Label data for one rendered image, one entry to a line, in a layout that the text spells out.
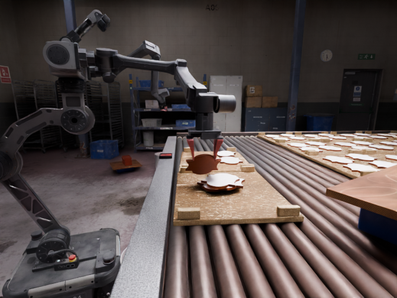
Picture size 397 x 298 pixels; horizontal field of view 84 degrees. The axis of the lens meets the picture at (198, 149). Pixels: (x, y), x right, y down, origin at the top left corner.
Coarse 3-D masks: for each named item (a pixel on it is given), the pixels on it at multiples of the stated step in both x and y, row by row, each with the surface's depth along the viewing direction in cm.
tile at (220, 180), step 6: (210, 174) 82; (216, 174) 82; (222, 174) 82; (228, 174) 82; (204, 180) 76; (210, 180) 76; (216, 180) 76; (222, 180) 76; (228, 180) 76; (234, 180) 76; (210, 186) 72; (216, 186) 71; (222, 186) 71; (228, 186) 73; (234, 186) 72
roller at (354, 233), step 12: (252, 156) 134; (264, 168) 113; (288, 180) 92; (300, 192) 80; (312, 204) 72; (324, 216) 65; (336, 216) 63; (348, 228) 57; (360, 240) 53; (372, 240) 52; (372, 252) 49; (384, 252) 48; (384, 264) 46; (396, 264) 45
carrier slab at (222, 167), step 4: (184, 152) 137; (188, 152) 137; (196, 152) 137; (200, 152) 137; (204, 152) 137; (208, 152) 137; (212, 152) 137; (232, 152) 137; (236, 152) 137; (184, 156) 127; (188, 156) 127; (236, 156) 127; (240, 156) 127; (184, 160) 118; (244, 160) 118; (180, 164) 110; (220, 164) 110; (224, 164) 110; (220, 168) 104; (224, 168) 104; (228, 168) 104; (232, 168) 104; (236, 168) 104
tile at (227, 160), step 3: (222, 159) 116; (225, 159) 116; (228, 159) 116; (231, 159) 116; (234, 159) 116; (237, 159) 116; (222, 162) 112; (225, 162) 110; (228, 162) 110; (231, 162) 110; (234, 162) 110; (237, 162) 110; (240, 162) 113
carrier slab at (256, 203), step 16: (192, 176) 92; (240, 176) 92; (256, 176) 92; (176, 192) 76; (192, 192) 76; (208, 192) 76; (224, 192) 76; (240, 192) 76; (256, 192) 76; (272, 192) 76; (176, 208) 64; (208, 208) 64; (224, 208) 64; (240, 208) 64; (256, 208) 64; (272, 208) 64; (176, 224) 58; (192, 224) 58; (208, 224) 58; (224, 224) 59
